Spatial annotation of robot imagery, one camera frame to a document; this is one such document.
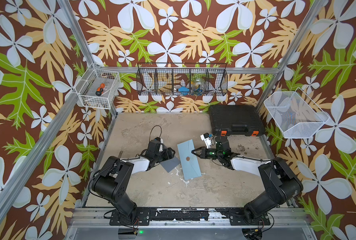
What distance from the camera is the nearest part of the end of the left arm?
0.73 meters

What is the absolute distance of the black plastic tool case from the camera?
40.9 inches

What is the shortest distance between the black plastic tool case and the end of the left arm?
396 millimetres
